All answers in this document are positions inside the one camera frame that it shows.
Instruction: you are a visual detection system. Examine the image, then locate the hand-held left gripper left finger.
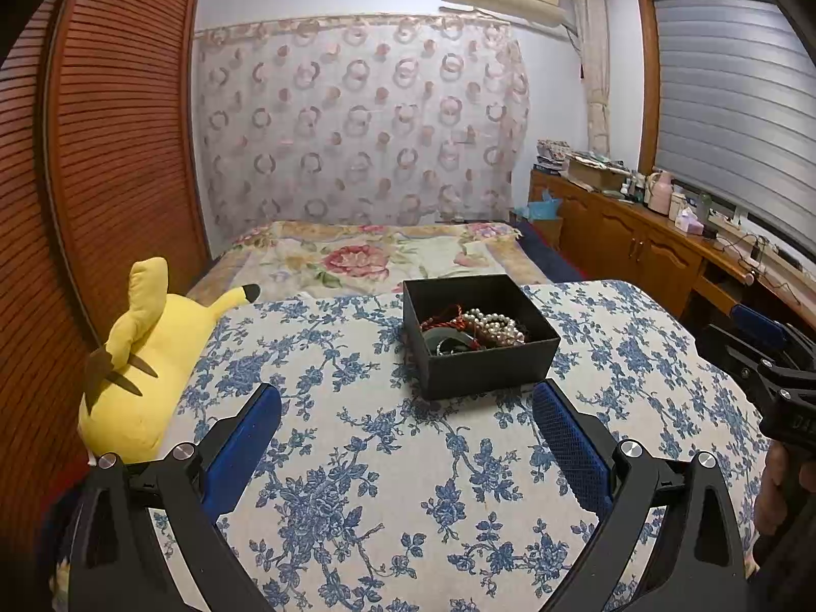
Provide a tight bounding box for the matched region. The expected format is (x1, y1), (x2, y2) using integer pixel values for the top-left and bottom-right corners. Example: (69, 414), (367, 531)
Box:
(54, 382), (283, 612)

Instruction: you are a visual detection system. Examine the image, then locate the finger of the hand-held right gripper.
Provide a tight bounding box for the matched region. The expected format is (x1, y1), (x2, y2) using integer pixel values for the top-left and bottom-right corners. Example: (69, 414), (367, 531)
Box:
(697, 324), (816, 397)
(731, 303), (816, 366)

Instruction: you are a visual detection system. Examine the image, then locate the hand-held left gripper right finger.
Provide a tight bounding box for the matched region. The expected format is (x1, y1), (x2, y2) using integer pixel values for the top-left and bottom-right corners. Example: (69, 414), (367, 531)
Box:
(532, 379), (753, 612)

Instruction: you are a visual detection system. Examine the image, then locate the black jewelry box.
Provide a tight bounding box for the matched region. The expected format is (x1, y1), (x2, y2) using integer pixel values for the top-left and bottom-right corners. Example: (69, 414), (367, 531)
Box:
(401, 274), (562, 401)

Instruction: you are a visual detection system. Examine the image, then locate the white pearl necklace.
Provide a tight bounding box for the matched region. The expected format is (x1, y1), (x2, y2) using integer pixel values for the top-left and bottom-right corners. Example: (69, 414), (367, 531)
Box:
(455, 308), (527, 349)

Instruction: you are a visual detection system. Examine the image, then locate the pale green jade bangle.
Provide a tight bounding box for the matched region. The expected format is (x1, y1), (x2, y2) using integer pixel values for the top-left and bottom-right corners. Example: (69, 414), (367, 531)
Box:
(426, 330), (476, 356)

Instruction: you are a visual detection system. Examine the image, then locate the red cord bracelet green bead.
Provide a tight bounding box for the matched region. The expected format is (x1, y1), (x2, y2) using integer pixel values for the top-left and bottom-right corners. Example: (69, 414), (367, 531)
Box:
(419, 302), (466, 333)

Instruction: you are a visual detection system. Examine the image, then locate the person's right hand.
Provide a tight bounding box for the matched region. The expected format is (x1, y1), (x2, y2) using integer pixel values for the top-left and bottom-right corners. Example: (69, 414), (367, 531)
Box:
(754, 443), (793, 578)

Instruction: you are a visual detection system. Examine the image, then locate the yellow plush toy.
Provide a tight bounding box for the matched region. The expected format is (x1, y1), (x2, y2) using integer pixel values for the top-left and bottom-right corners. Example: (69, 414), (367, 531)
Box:
(78, 257), (262, 465)

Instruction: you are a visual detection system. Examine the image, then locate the blue floral quilt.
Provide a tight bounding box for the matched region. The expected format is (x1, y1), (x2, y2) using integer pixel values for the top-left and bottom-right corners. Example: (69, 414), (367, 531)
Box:
(54, 279), (775, 612)

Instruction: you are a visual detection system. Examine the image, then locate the pink thermos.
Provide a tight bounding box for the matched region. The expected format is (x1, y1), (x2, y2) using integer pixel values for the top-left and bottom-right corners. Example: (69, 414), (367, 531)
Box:
(647, 171), (675, 213)

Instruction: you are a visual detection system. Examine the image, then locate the wooden cabinet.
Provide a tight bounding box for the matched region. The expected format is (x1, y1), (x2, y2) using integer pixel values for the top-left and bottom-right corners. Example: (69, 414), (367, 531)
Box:
(528, 169), (816, 333)

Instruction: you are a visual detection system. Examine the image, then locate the pink floral bedspread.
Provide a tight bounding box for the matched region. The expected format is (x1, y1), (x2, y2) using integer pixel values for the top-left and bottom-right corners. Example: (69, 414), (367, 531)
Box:
(188, 220), (549, 300)

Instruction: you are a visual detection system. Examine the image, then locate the stack of papers and cardboard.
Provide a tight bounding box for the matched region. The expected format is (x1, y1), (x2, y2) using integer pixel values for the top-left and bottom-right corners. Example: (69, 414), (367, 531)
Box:
(535, 138), (632, 193)

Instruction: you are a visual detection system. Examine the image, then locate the grey window blind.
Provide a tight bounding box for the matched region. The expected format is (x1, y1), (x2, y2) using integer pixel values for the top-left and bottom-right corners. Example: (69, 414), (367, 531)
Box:
(653, 0), (816, 237)

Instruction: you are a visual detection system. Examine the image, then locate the blue plastic bag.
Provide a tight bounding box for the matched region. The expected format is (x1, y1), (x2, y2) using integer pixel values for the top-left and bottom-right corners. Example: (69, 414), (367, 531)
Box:
(510, 197), (565, 225)

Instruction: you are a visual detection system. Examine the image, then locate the cream tied curtain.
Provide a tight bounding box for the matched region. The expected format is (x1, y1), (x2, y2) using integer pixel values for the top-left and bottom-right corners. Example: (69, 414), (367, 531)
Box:
(569, 0), (611, 157)

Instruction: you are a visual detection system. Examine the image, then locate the wooden louvered wardrobe door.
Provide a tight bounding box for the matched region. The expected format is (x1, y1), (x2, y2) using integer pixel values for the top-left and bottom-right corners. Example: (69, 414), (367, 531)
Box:
(0, 0), (211, 524)

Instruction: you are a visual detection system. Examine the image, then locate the wooden window frame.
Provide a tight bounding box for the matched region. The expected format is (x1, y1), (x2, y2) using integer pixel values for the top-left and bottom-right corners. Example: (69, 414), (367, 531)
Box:
(635, 0), (816, 256)

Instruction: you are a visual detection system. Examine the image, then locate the ring patterned curtain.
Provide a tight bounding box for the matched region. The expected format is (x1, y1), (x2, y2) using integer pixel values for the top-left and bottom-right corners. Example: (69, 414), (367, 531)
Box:
(193, 13), (533, 243)

